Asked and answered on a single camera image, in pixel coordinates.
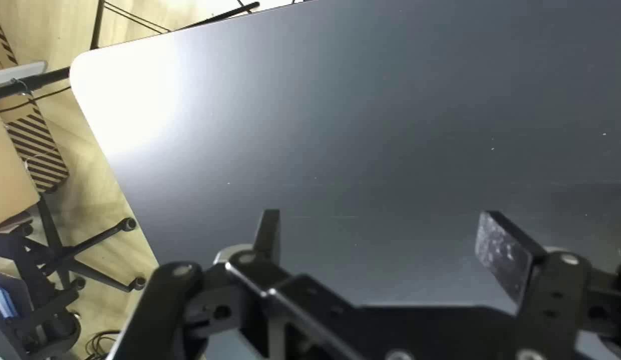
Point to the black office chair base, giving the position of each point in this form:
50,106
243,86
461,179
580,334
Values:
50,267

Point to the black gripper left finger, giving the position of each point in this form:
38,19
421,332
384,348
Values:
265,238

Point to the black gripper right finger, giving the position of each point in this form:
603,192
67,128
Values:
505,255

